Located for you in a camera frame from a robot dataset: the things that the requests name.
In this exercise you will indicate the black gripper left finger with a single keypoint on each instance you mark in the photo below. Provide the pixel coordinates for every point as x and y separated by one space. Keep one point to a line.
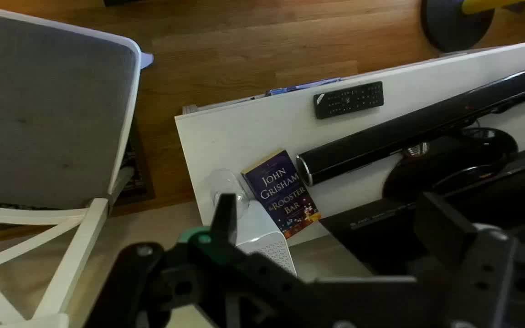
124 297

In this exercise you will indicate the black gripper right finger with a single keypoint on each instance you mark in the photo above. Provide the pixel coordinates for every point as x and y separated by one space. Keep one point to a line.
482 262

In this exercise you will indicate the white chair grey cushion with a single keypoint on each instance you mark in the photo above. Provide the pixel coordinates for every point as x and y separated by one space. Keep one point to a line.
66 106

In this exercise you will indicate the black television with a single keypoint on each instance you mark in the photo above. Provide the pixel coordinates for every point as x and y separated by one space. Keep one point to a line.
480 171

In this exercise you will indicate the white router box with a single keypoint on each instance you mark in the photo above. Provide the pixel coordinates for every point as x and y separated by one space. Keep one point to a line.
255 230

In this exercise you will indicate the John Grisham paperback book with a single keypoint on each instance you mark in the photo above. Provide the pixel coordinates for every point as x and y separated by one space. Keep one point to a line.
274 180

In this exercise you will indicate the white table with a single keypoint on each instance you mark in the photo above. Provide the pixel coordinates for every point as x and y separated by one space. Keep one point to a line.
223 139

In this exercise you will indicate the black remote control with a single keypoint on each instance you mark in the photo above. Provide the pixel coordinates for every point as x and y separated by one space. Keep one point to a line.
348 100

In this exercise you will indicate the black round lamp base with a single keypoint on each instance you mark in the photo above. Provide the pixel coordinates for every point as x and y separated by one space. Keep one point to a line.
449 27

